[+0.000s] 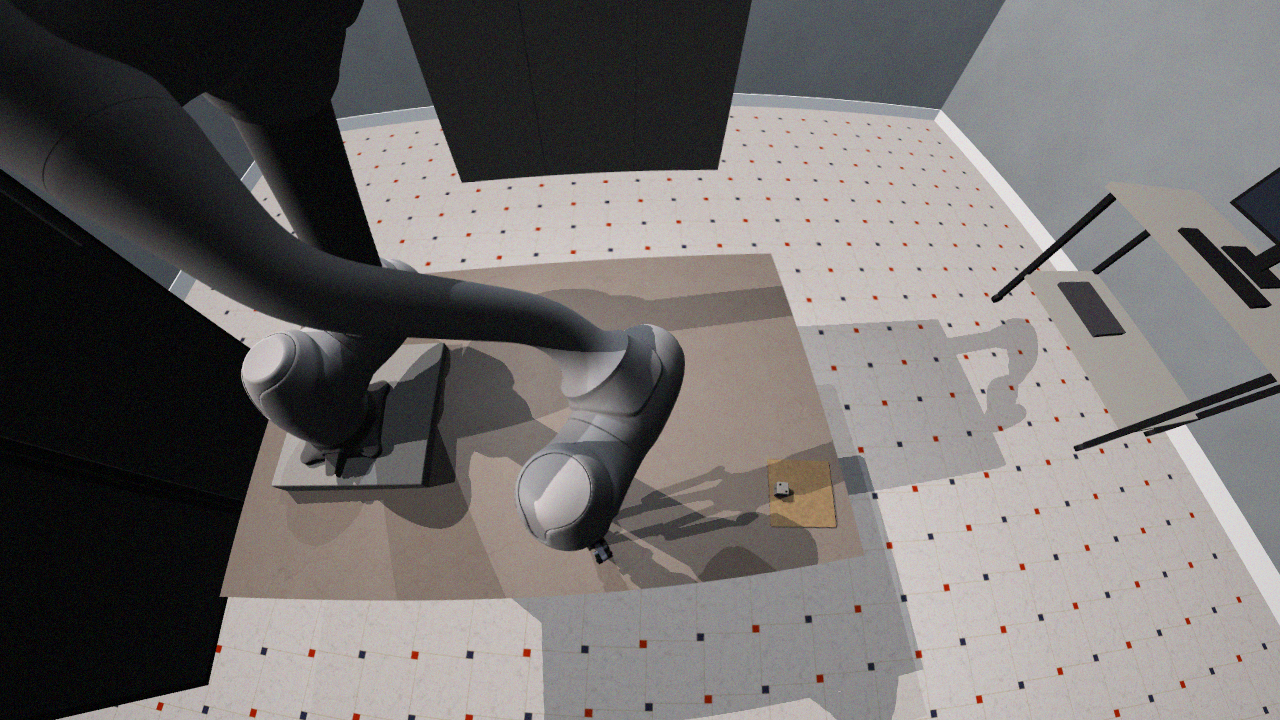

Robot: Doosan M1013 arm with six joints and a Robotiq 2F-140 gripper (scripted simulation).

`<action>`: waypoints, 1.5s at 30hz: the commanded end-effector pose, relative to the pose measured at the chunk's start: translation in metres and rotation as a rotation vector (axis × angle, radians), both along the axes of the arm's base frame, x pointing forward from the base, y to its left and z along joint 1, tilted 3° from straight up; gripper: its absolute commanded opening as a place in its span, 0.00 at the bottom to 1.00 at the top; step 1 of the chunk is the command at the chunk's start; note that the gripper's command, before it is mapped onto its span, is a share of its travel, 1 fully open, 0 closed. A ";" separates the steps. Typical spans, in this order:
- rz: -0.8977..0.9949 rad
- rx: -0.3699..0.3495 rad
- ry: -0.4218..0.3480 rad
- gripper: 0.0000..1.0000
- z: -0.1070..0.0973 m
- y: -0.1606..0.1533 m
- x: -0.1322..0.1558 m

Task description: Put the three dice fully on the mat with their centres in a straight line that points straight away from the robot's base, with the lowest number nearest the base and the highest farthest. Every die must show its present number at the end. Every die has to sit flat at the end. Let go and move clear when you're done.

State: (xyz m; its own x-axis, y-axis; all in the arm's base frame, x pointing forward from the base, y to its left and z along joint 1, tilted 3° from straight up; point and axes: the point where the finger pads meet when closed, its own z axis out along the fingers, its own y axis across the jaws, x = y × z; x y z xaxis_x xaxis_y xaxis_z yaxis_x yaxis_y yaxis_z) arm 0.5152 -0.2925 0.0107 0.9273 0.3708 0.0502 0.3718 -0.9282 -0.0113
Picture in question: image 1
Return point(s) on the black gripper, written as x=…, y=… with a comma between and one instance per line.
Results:
x=603, y=553

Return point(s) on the tan mat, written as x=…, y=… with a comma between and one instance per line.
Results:
x=810, y=500

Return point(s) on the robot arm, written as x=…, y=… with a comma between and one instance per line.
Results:
x=91, y=97

